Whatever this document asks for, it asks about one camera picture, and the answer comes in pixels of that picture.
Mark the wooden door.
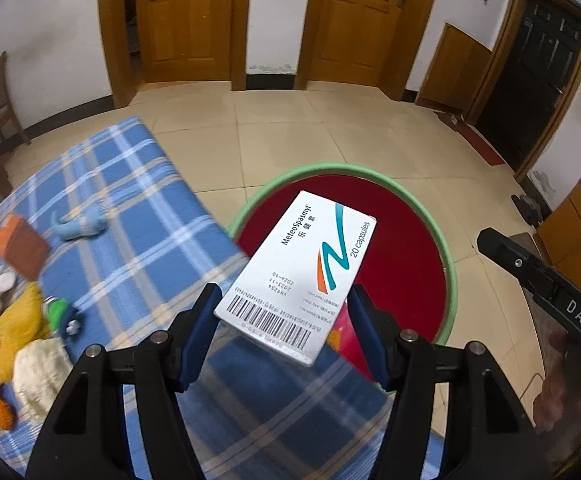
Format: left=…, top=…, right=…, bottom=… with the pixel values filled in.
left=98, top=0, right=250, bottom=107
left=295, top=0, right=435, bottom=101

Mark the wooden chair against wall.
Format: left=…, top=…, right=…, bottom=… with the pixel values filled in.
left=0, top=50, right=32, bottom=148

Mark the person's right hand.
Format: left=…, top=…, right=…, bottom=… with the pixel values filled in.
left=533, top=332, right=581, bottom=431

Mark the blue plaid tablecloth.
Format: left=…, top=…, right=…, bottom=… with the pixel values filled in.
left=0, top=117, right=392, bottom=479

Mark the left wooden door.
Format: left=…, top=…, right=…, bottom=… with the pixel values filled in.
left=98, top=0, right=250, bottom=107

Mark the blue curved toy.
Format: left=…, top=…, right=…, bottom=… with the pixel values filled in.
left=51, top=203, right=108, bottom=242

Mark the low wooden cabinet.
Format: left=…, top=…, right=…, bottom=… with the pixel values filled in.
left=415, top=23, right=492, bottom=114

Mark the red bin with green rim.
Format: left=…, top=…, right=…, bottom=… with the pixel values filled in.
left=235, top=164, right=456, bottom=385

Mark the right wooden door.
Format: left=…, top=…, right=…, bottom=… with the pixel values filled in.
left=295, top=0, right=435, bottom=101

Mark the red doormat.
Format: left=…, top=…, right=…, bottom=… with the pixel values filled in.
left=435, top=112, right=505, bottom=166

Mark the green frog keychain toy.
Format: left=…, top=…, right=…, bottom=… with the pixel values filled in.
left=43, top=297, right=83, bottom=339

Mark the orange cardboard box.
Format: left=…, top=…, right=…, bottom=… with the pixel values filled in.
left=0, top=214, right=51, bottom=282

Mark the cream paper ball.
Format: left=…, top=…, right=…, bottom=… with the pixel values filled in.
left=13, top=338, right=72, bottom=422

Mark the dark entrance door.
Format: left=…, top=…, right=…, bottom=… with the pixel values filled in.
left=466, top=0, right=581, bottom=179

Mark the white medicine box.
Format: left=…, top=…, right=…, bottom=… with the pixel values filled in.
left=214, top=191, right=377, bottom=366

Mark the yellow foam net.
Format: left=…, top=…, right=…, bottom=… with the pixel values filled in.
left=0, top=282, right=52, bottom=384

